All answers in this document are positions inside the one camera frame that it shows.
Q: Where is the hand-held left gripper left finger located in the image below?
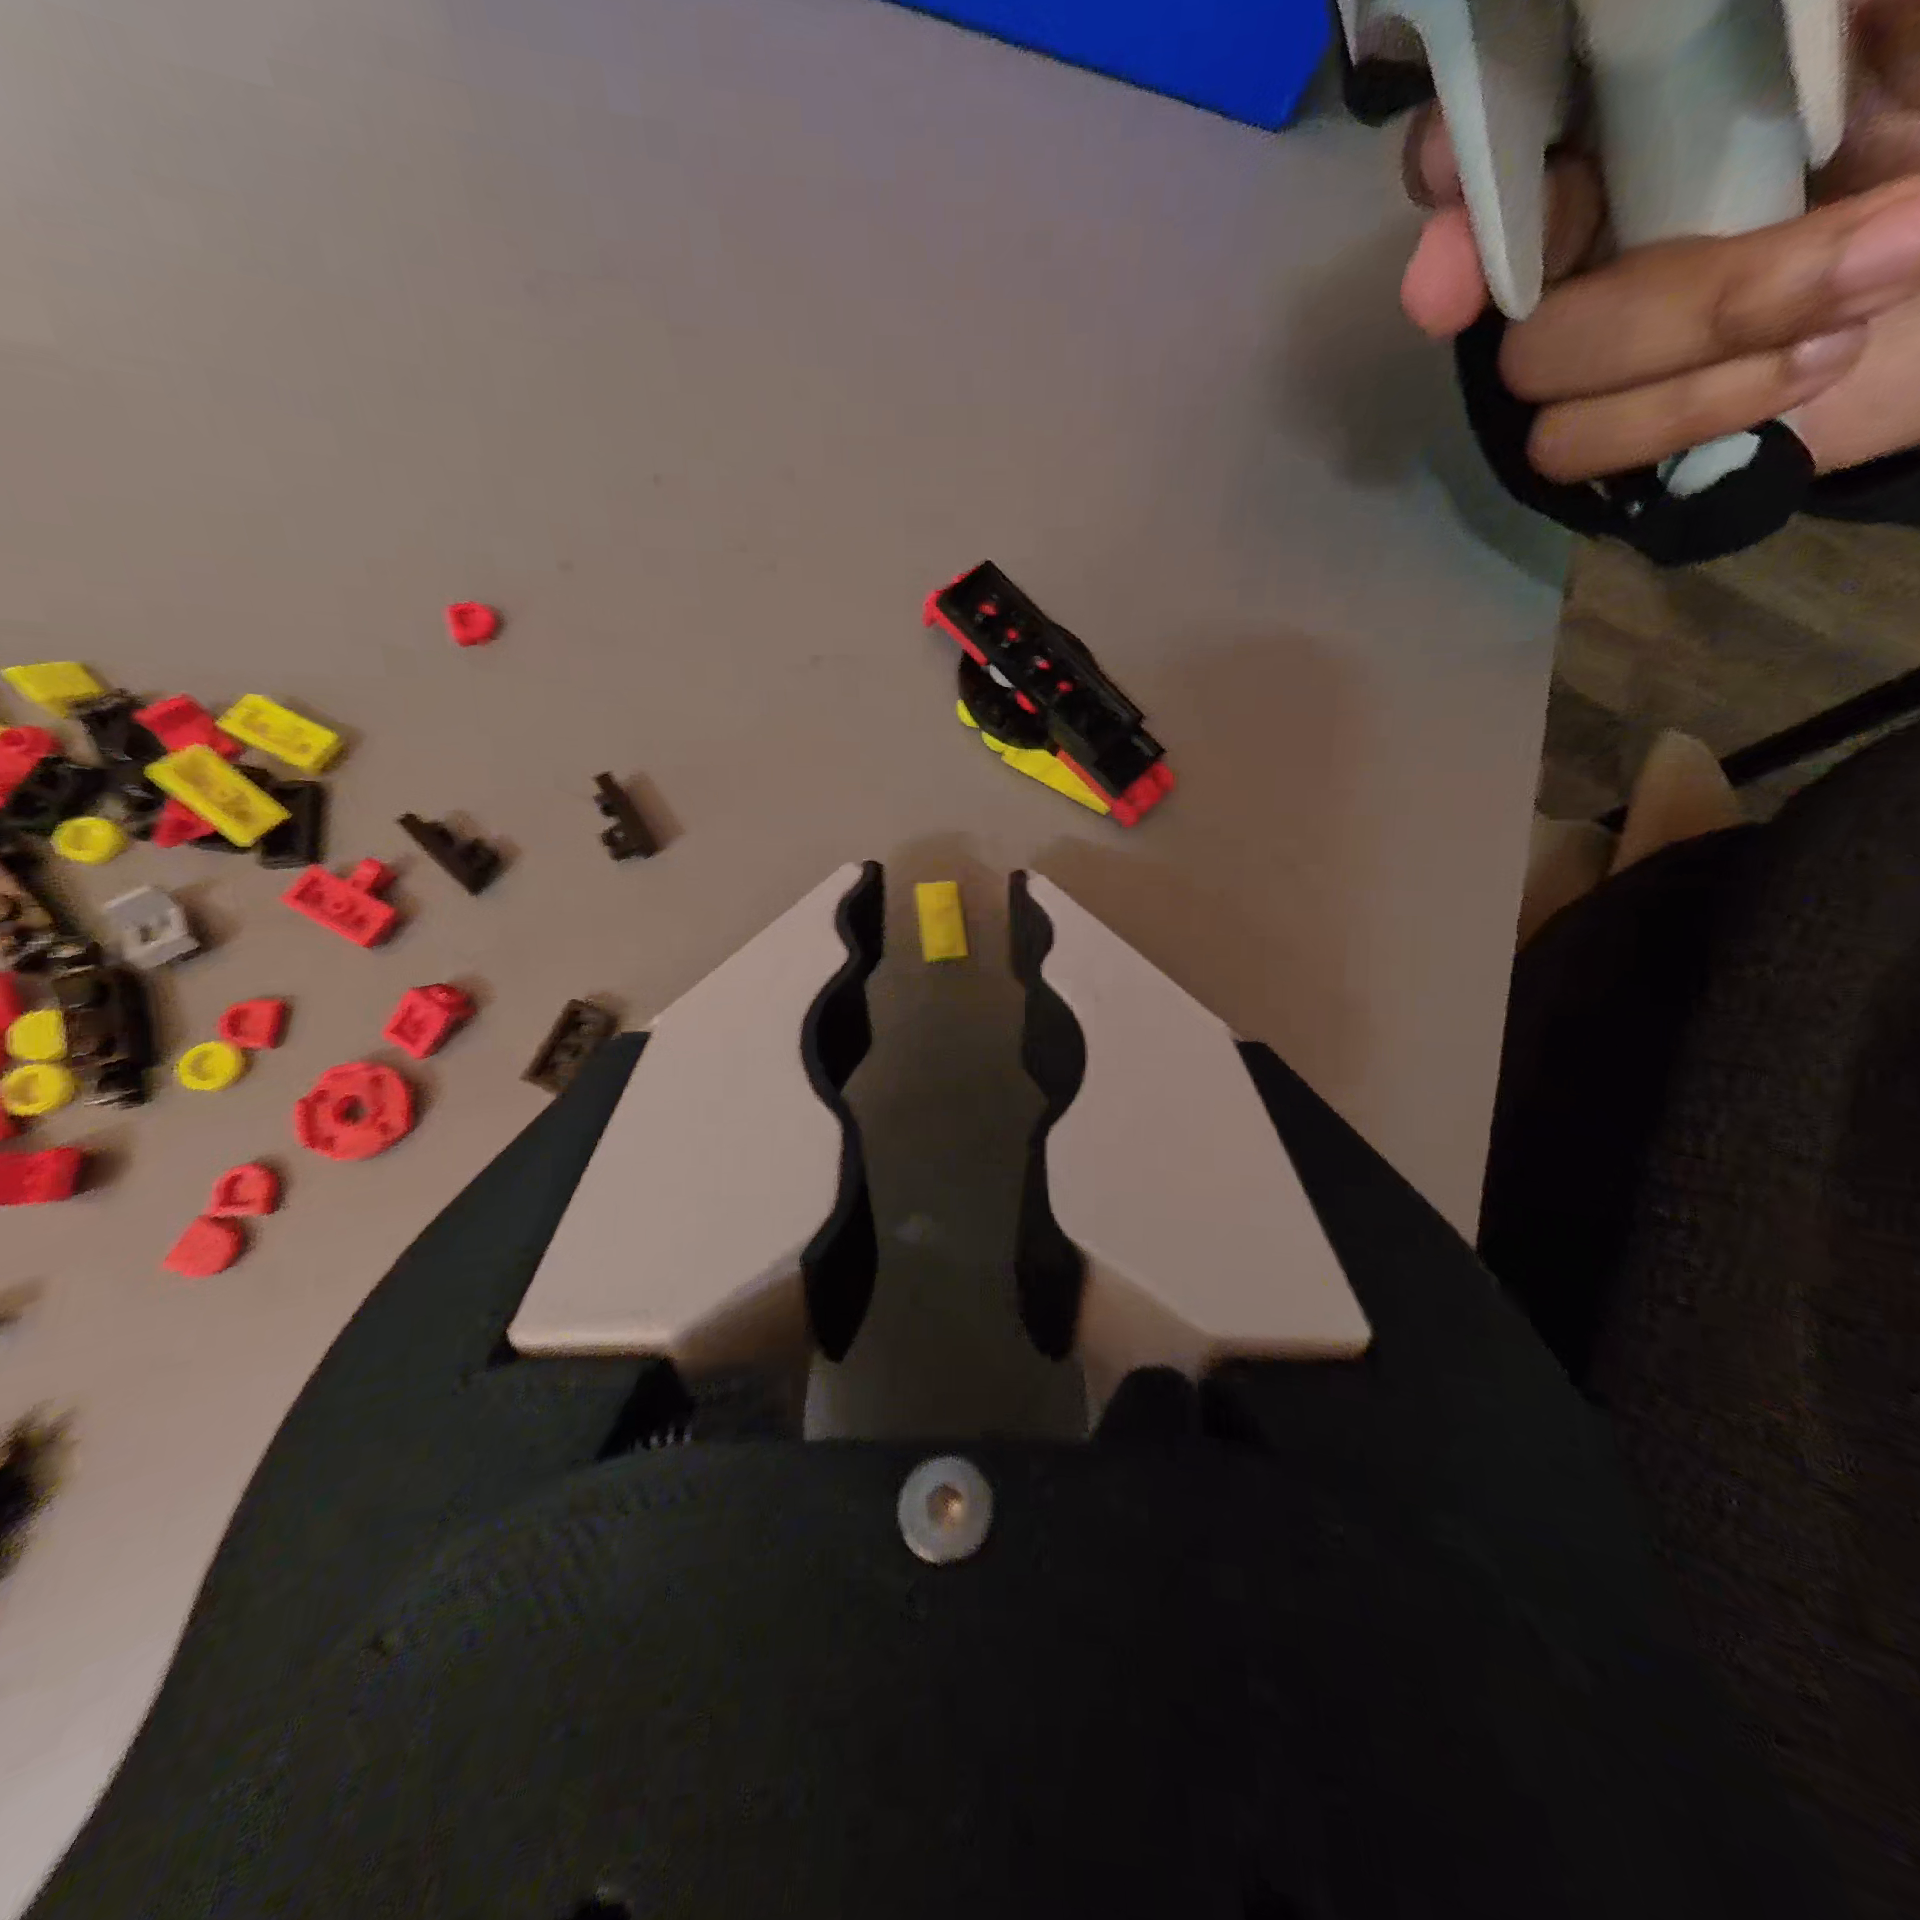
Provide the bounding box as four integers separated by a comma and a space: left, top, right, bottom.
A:
507, 861, 886, 1424

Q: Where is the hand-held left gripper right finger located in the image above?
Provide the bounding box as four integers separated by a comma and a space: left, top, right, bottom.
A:
1005, 867, 1373, 1397

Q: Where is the black yellow red lego model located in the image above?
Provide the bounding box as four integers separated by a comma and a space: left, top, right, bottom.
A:
921, 558, 1176, 829

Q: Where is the pile of lego pieces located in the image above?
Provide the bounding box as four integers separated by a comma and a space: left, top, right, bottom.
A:
0, 660, 405, 1567

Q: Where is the long black lego plate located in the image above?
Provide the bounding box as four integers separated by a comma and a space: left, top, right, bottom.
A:
524, 996, 620, 1092

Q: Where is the red square lego plate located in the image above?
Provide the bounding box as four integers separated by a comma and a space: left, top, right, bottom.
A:
383, 980, 479, 1060

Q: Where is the red round lego plate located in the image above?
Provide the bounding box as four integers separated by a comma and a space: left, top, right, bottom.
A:
294, 1060, 419, 1160

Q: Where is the person's right hand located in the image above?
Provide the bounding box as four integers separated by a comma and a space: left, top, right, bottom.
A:
1398, 0, 1920, 487

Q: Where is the person's black sweater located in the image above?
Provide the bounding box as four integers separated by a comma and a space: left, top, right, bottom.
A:
1476, 719, 1920, 1920

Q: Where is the blue plastic bin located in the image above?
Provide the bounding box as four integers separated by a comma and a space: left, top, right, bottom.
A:
881, 0, 1340, 134

